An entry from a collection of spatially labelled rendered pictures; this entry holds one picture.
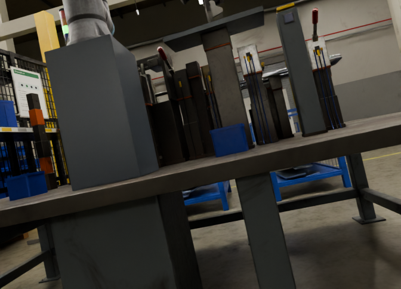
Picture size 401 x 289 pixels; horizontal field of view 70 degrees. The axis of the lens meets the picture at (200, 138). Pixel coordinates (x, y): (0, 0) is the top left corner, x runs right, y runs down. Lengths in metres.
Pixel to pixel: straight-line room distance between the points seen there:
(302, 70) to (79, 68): 0.71
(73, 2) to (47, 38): 1.54
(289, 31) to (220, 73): 0.27
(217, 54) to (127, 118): 0.45
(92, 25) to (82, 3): 0.07
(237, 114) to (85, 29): 0.56
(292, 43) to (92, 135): 0.72
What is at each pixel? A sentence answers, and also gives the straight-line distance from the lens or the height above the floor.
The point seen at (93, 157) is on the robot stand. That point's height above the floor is 0.78.
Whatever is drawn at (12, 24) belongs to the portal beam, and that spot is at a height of 3.42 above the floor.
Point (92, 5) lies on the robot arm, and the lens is 1.00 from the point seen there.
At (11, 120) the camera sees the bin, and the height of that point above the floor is 1.06.
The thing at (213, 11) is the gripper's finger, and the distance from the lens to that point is 1.15.
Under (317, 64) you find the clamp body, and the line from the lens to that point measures 1.24.
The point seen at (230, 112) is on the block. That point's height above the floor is 0.84.
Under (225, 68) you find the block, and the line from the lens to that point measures 1.07.
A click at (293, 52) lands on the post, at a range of 1.08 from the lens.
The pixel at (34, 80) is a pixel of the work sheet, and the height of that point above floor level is 1.40.
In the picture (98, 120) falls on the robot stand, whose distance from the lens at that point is 0.84.
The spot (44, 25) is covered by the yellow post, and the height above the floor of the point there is 1.89.
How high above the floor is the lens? 0.74
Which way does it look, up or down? 2 degrees up
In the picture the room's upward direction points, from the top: 13 degrees counter-clockwise
